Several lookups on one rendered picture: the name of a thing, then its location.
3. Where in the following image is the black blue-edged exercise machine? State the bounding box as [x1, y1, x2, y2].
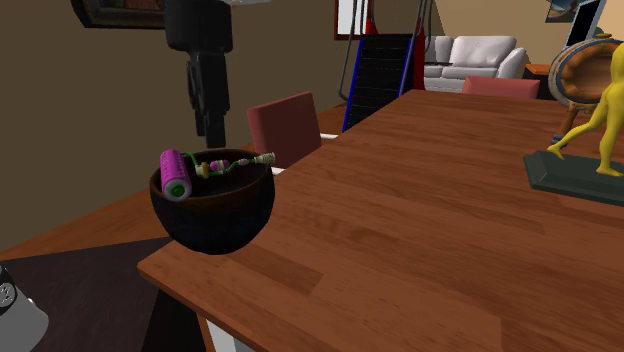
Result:
[338, 0, 431, 134]

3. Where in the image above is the dark framed wall picture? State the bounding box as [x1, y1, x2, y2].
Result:
[69, 0, 167, 30]

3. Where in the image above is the dark round bowl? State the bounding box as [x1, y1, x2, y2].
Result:
[148, 148, 277, 257]

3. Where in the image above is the pink roller with green handle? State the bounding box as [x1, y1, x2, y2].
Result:
[159, 148, 277, 204]

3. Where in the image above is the round wooden framed ornament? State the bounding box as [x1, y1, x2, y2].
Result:
[547, 32, 624, 147]

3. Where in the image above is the yellow figure on dark base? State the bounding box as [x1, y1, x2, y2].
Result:
[523, 42, 624, 209]

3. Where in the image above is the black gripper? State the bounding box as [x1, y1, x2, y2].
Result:
[164, 0, 234, 150]

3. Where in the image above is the orange side table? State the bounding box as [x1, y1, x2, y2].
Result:
[522, 62, 555, 100]

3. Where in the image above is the red chair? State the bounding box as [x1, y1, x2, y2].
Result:
[245, 90, 323, 170]
[460, 75, 542, 101]

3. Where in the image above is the wooden dining table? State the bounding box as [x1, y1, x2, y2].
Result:
[136, 89, 624, 352]

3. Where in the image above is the blue wall picture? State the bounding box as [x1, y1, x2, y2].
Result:
[544, 0, 582, 25]

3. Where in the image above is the white sofa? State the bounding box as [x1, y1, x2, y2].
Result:
[423, 34, 529, 94]

